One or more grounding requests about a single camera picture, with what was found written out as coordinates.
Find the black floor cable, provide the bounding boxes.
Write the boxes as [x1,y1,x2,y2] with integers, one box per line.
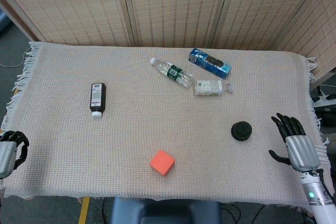
[219,204,266,224]

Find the clear water bottle green label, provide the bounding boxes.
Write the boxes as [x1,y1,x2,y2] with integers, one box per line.
[150,57,194,88]

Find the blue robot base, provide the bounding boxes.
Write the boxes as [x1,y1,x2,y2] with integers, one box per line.
[109,197,222,224]

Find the white floor cable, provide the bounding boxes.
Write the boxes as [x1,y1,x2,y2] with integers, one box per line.
[0,50,34,68]

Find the yellow floor tape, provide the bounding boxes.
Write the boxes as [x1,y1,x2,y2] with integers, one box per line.
[78,196,91,224]

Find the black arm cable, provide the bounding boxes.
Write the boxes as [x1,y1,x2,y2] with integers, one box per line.
[313,168,336,207]

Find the blue cookie box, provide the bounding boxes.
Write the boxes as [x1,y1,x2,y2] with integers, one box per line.
[188,48,233,80]

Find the clear bottle white label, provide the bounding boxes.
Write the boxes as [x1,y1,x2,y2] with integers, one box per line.
[193,79,234,97]

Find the black box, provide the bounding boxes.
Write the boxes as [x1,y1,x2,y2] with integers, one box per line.
[316,107,336,128]

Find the beige fringed tablecloth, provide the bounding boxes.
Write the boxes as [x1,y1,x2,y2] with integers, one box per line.
[0,40,332,207]

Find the dark brown bottle white cap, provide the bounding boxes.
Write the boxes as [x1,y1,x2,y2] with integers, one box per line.
[89,82,107,119]

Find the orange cube block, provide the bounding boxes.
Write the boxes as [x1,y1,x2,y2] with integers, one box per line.
[149,150,176,176]

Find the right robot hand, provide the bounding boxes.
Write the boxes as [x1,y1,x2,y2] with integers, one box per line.
[268,113,321,173]

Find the woven folding screen panel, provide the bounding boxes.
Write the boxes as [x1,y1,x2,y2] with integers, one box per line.
[118,0,233,48]
[275,0,336,83]
[212,0,330,51]
[0,0,132,47]

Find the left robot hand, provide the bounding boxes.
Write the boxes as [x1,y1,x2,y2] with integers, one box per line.
[0,130,30,179]

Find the black round object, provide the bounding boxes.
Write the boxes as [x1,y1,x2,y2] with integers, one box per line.
[231,121,253,138]

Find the blue object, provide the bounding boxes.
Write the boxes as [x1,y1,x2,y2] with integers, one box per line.
[0,10,12,35]

